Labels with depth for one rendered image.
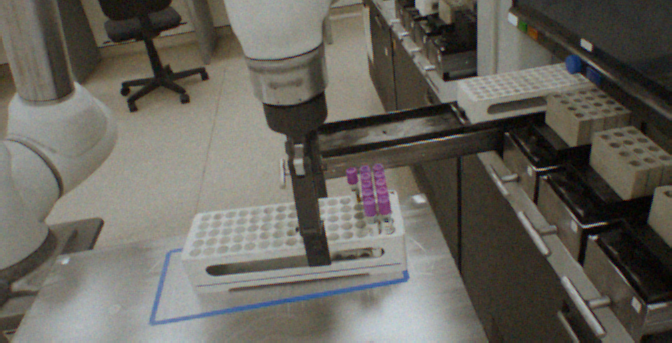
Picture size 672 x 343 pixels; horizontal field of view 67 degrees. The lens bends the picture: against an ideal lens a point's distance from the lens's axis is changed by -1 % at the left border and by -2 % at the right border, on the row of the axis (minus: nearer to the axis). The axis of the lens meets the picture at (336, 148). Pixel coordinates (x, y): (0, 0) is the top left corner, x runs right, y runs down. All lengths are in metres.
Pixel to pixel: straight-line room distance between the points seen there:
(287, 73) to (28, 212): 0.66
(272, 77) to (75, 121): 0.61
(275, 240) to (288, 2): 0.32
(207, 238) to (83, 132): 0.47
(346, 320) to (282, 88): 0.29
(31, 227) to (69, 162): 0.14
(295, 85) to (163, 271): 0.38
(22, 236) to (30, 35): 0.36
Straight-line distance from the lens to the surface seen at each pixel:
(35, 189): 1.08
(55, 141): 1.10
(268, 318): 0.69
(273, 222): 0.72
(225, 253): 0.70
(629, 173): 0.83
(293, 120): 0.58
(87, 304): 0.82
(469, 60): 1.41
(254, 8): 0.52
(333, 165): 0.99
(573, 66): 0.87
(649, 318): 0.74
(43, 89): 1.08
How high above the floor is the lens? 1.32
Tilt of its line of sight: 31 degrees down
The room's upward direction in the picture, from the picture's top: 9 degrees counter-clockwise
